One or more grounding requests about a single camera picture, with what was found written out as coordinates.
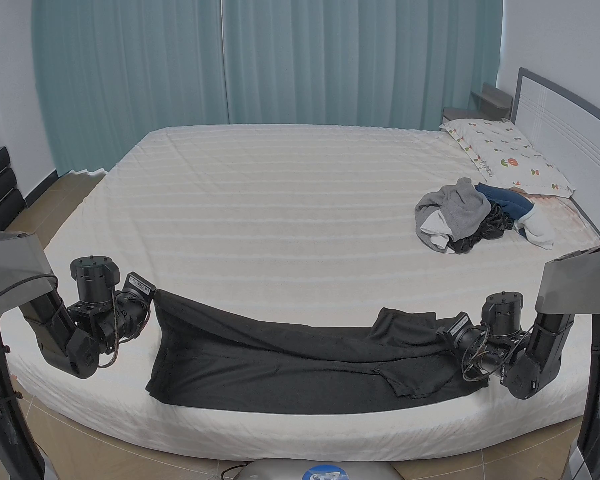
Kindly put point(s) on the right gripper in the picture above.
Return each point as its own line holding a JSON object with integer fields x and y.
{"x": 462, "y": 333}

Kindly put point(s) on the grey bedside table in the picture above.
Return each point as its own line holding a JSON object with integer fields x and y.
{"x": 485, "y": 103}

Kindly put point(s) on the black T-shirt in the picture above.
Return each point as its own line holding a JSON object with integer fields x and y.
{"x": 280, "y": 363}

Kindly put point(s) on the pile of clothes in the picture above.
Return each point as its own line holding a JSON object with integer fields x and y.
{"x": 465, "y": 213}

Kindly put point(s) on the white printed pillow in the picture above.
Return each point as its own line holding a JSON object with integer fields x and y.
{"x": 510, "y": 158}

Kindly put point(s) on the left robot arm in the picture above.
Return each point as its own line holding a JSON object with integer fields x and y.
{"x": 10, "y": 268}

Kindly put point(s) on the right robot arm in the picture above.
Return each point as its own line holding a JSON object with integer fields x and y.
{"x": 580, "y": 288}

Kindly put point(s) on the bed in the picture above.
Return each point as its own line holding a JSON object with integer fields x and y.
{"x": 280, "y": 208}

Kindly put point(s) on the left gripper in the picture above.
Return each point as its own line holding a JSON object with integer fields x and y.
{"x": 135, "y": 308}

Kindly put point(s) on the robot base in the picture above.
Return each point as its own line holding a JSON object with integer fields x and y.
{"x": 290, "y": 470}

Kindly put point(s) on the blue-green curtain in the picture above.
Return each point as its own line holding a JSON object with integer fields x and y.
{"x": 130, "y": 68}
{"x": 355, "y": 43}

